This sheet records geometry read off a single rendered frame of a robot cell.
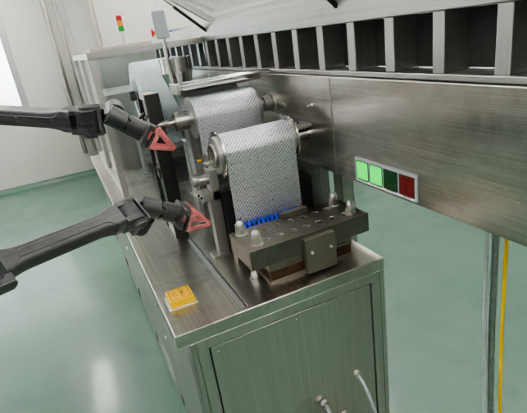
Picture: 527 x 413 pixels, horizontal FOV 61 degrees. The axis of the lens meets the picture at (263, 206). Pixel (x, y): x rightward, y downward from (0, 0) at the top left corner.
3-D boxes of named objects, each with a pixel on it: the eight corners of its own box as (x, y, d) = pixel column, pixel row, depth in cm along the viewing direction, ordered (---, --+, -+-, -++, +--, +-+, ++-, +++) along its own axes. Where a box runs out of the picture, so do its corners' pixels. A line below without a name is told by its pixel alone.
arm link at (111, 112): (99, 124, 121) (109, 106, 120) (98, 116, 127) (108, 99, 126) (123, 135, 125) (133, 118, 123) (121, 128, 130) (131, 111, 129)
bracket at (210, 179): (209, 255, 154) (192, 170, 143) (226, 249, 157) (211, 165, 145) (214, 260, 150) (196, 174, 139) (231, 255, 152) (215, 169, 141)
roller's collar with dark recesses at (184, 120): (174, 129, 159) (170, 111, 157) (190, 126, 162) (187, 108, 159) (179, 132, 154) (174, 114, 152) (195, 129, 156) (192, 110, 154)
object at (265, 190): (237, 229, 143) (228, 174, 136) (302, 209, 151) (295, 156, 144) (238, 230, 142) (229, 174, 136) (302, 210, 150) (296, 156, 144)
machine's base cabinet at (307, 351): (123, 261, 365) (94, 161, 334) (198, 238, 387) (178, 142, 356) (238, 558, 147) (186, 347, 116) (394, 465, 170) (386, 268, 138)
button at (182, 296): (165, 298, 131) (164, 292, 131) (188, 291, 134) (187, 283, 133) (171, 310, 125) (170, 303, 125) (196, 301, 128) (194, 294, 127)
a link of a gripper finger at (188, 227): (209, 237, 133) (179, 230, 129) (202, 229, 139) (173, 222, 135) (216, 215, 132) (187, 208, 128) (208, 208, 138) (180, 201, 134)
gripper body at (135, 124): (146, 147, 125) (121, 134, 121) (139, 142, 134) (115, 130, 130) (156, 126, 125) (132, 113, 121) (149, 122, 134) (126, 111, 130)
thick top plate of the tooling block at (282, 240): (231, 251, 139) (228, 233, 137) (339, 215, 153) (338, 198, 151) (252, 271, 125) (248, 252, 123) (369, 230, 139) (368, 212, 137)
